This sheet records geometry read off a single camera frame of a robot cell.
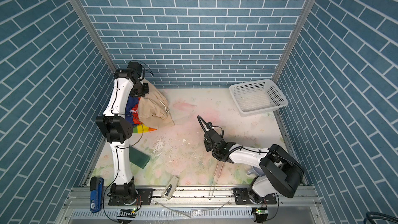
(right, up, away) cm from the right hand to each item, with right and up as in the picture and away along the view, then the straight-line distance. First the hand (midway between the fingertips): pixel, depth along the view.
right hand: (207, 136), depth 89 cm
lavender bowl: (+24, -14, -14) cm, 31 cm away
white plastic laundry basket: (+38, +23, +26) cm, 52 cm away
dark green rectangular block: (-39, -11, -4) cm, 41 cm away
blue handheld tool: (-53, -22, -17) cm, 59 cm away
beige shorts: (-31, +15, 0) cm, 35 cm away
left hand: (-37, +25, +3) cm, 45 cm away
